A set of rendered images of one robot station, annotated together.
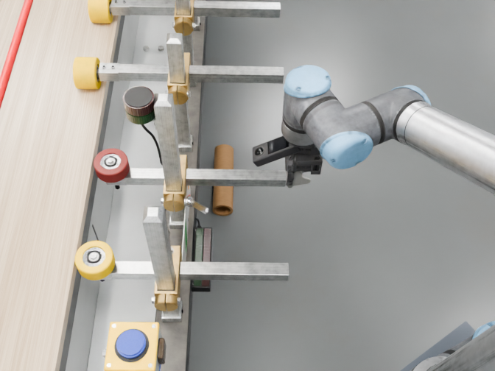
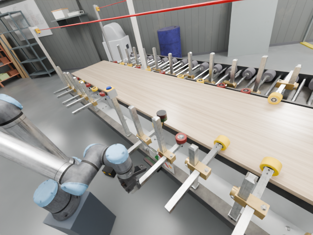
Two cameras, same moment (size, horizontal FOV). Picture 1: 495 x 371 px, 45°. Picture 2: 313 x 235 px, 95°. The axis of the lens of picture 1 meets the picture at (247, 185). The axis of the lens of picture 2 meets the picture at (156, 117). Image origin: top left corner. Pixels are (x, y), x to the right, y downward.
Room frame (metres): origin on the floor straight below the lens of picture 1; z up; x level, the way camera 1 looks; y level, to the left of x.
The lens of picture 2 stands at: (1.32, -0.17, 1.67)
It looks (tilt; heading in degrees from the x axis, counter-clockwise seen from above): 38 degrees down; 147
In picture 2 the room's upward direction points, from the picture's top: 13 degrees counter-clockwise
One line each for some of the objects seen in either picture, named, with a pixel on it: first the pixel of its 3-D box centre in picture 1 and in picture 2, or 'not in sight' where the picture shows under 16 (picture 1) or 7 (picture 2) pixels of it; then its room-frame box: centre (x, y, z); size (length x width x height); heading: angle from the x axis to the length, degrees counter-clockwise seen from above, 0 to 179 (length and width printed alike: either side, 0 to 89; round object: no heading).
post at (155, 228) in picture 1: (164, 272); (139, 130); (0.54, 0.16, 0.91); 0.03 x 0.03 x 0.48; 3
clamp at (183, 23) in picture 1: (184, 12); (248, 200); (1.31, 0.20, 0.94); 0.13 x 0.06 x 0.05; 3
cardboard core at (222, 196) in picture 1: (223, 179); not in sight; (1.39, 0.10, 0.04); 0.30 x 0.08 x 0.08; 3
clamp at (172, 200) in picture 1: (174, 182); (166, 154); (0.81, 0.18, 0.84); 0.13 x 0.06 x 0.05; 3
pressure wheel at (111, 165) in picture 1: (113, 174); (181, 141); (0.82, 0.32, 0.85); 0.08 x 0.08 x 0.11
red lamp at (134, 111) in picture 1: (138, 101); (161, 114); (0.79, 0.22, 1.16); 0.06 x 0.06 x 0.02
